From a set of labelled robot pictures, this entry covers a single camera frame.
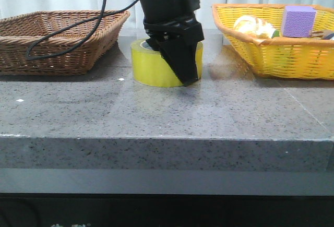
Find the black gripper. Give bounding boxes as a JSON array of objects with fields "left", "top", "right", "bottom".
[{"left": 139, "top": 0, "right": 204, "bottom": 86}]

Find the yellow tape roll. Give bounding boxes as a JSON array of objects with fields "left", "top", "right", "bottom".
[{"left": 131, "top": 39, "right": 203, "bottom": 87}]

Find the croissant bread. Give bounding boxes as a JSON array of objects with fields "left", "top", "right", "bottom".
[{"left": 233, "top": 15, "right": 278, "bottom": 39}]

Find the brown wicker basket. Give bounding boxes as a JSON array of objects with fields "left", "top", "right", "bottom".
[{"left": 0, "top": 10, "right": 132, "bottom": 77}]

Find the purple foam block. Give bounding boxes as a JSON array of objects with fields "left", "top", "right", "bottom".
[{"left": 281, "top": 5, "right": 317, "bottom": 38}]

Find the yellow woven basket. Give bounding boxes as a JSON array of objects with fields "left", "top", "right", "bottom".
[{"left": 212, "top": 4, "right": 333, "bottom": 80}]

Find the dark jar with label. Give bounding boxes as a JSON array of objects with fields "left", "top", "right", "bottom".
[{"left": 322, "top": 32, "right": 334, "bottom": 40}]

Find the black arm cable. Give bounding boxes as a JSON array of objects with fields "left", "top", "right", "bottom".
[{"left": 25, "top": 0, "right": 140, "bottom": 61}]

